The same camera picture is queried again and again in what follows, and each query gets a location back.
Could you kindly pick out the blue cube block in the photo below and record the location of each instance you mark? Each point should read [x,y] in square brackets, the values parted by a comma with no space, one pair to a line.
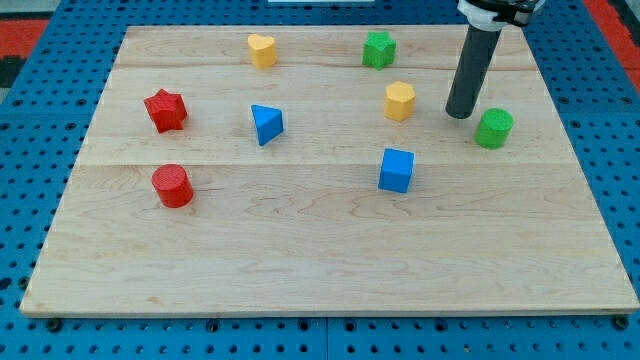
[396,170]

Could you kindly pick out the light wooden board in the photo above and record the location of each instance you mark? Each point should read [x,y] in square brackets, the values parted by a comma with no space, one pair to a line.
[298,227]

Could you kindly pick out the green star block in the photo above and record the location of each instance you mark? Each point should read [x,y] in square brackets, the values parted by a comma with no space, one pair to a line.
[378,50]

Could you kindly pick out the green cylinder block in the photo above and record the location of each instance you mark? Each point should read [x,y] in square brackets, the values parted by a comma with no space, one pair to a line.
[494,128]

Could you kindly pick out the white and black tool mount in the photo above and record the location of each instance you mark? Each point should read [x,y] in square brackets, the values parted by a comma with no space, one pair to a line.
[493,15]

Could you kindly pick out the yellow hexagon block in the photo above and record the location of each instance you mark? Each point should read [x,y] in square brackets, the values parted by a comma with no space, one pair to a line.
[399,101]

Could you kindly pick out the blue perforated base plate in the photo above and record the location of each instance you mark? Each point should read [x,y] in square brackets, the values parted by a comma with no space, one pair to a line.
[47,111]

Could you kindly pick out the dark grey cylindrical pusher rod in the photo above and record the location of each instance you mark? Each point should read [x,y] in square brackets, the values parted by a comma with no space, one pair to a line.
[475,58]

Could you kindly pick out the yellow heart block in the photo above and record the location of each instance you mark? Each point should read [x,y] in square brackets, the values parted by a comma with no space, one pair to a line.
[263,51]

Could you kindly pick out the red star block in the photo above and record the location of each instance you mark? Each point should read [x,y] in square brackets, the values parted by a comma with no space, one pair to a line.
[166,110]

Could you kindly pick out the blue triangle block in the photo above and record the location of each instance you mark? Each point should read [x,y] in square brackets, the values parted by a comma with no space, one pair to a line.
[268,123]

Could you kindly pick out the red cylinder block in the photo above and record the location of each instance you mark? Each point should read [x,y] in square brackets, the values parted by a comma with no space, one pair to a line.
[172,185]

